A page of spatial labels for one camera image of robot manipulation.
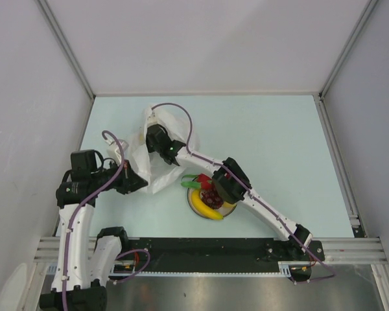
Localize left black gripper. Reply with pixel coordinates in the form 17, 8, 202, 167
91, 157, 147, 194

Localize white plastic bag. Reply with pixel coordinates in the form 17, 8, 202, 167
126, 103, 200, 194

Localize red fake dragon fruit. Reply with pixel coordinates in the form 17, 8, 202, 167
180, 174, 213, 190

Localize dark red fake fruit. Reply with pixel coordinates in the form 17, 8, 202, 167
200, 189, 224, 210

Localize yellow fake banana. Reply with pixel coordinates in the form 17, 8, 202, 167
190, 189, 224, 220

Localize yellow fake lemon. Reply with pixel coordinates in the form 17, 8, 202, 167
222, 202, 237, 209

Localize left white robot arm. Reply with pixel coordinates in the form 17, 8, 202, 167
39, 150, 147, 310

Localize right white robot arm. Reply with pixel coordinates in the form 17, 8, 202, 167
146, 124, 312, 260

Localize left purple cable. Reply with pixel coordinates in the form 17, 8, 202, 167
62, 130, 150, 311

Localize purple cable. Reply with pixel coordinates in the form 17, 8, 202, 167
150, 102, 337, 282
62, 130, 150, 311

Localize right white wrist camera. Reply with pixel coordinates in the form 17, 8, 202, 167
146, 112, 164, 127

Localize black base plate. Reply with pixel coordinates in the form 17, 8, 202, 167
110, 238, 325, 281

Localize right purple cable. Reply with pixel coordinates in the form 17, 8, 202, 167
150, 102, 337, 282

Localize white slotted cable duct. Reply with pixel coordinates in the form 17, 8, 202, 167
47, 261, 294, 278

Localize left aluminium frame post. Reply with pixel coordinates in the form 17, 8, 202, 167
34, 0, 95, 102

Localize aluminium frame post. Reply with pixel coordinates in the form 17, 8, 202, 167
318, 0, 381, 100
34, 0, 95, 102

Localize aluminium front rail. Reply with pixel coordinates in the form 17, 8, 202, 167
33, 236, 388, 264

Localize right aluminium frame post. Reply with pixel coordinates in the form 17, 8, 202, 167
318, 0, 381, 100

